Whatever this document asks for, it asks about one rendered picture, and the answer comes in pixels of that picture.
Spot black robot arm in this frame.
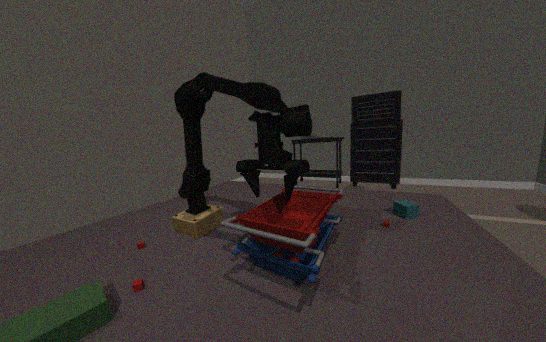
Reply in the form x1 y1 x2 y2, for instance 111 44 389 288
174 72 312 215

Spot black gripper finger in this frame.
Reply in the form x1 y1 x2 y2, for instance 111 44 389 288
284 174 304 202
240 170 261 197

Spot teal rectangular block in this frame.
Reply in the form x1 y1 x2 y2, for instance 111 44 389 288
393 200 420 219

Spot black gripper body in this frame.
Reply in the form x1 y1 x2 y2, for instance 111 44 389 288
236 138 309 175

